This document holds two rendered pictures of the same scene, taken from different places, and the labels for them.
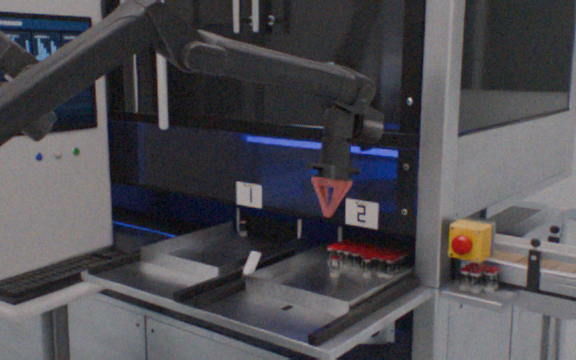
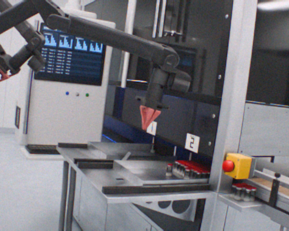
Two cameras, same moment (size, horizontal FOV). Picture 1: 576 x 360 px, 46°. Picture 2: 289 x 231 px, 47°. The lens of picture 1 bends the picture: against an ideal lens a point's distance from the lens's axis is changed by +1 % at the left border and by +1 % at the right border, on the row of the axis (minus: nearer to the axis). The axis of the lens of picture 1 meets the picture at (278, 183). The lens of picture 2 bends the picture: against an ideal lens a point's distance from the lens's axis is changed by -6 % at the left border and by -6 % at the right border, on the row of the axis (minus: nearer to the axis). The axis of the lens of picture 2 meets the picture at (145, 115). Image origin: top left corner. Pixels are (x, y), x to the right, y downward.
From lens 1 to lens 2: 0.63 m
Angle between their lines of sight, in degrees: 25
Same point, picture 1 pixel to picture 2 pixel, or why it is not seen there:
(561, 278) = (287, 200)
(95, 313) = not seen: hidden behind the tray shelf
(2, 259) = (41, 136)
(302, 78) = (125, 43)
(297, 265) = (154, 166)
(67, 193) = (78, 114)
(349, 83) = (158, 51)
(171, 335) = not seen: hidden behind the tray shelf
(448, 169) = (234, 120)
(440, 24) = (235, 32)
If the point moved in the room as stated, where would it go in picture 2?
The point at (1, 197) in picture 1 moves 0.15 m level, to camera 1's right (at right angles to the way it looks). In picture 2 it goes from (45, 108) to (66, 111)
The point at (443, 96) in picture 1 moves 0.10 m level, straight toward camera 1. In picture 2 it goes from (233, 73) to (220, 71)
